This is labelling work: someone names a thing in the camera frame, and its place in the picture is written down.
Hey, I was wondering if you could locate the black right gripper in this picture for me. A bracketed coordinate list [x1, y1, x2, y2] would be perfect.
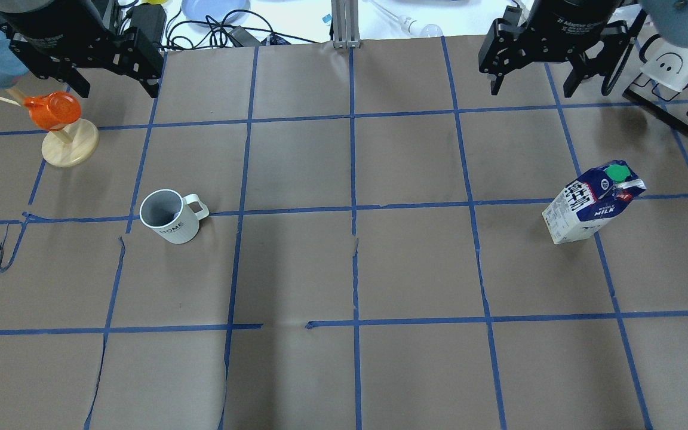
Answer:
[478, 1, 640, 98]

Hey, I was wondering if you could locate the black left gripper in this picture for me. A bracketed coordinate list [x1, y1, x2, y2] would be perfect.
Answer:
[0, 1, 164, 99]

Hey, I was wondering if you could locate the blue white milk carton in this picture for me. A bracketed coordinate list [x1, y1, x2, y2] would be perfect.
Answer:
[542, 160, 647, 245]

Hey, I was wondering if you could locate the white mug grey inside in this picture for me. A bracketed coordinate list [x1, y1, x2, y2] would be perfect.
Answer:
[139, 189, 210, 244]

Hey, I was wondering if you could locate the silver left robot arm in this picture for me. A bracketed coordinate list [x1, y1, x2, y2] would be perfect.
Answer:
[0, 1, 166, 98]

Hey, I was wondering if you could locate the orange mug on stand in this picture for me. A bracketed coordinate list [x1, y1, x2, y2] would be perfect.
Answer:
[23, 91, 82, 131]

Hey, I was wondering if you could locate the black power adapter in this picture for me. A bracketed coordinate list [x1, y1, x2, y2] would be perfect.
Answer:
[124, 3, 167, 48]

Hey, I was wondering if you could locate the wooden mug tree stand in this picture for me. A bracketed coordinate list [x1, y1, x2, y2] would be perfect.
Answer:
[0, 87, 99, 168]

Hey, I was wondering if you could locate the white smiley face mug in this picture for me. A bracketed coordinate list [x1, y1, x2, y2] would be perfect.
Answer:
[640, 42, 688, 93]

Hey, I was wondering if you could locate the blue plastic plate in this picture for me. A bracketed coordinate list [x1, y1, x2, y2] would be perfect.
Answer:
[181, 0, 250, 26]

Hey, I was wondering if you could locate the white light bulb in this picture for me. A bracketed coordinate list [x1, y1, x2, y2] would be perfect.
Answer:
[398, 16, 443, 38]

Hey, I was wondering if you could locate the black wire cup rack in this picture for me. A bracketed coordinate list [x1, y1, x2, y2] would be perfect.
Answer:
[622, 30, 688, 149]

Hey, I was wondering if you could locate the aluminium frame post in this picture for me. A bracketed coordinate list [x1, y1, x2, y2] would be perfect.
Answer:
[330, 0, 361, 49]

